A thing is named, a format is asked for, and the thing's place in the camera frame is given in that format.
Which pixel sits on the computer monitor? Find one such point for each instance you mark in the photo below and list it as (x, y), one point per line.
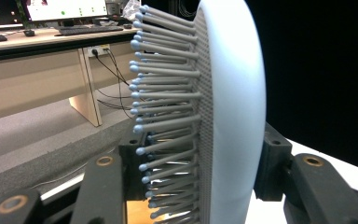
(65, 8)

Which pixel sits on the light blue hairbrush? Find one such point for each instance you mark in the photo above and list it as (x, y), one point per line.
(233, 109)

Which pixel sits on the small black desk object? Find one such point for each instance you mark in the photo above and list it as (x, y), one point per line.
(29, 32)

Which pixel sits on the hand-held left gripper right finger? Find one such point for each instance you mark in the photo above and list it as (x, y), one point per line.
(272, 161)

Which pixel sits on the white power strip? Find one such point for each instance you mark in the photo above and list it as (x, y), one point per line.
(101, 49)

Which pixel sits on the crumpled clear plastic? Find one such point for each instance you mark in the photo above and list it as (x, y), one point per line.
(131, 9)

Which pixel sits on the wooden desk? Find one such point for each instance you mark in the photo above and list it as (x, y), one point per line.
(34, 77)

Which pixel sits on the black curtain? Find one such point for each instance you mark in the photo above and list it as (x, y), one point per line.
(323, 77)

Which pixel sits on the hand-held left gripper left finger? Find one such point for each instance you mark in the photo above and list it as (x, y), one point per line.
(130, 174)

